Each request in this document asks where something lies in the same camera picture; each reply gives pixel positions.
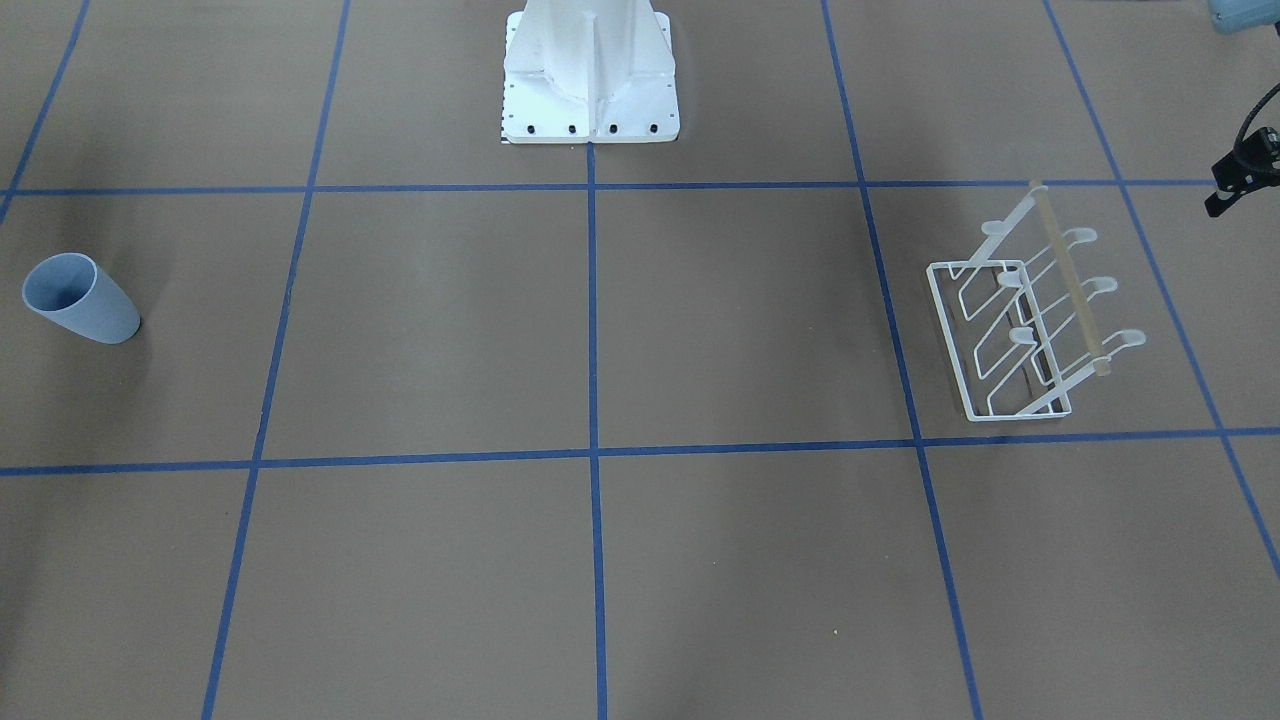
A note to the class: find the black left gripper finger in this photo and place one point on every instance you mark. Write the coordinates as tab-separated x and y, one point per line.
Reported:
1249	166

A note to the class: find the light blue plastic cup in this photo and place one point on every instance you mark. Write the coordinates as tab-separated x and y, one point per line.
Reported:
71	290

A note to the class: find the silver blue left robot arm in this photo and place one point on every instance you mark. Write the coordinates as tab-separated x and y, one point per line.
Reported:
1229	17

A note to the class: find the white wire cup rack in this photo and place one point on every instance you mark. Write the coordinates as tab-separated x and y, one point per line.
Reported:
1016	316

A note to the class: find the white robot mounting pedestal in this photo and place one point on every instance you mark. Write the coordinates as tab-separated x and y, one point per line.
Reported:
589	72

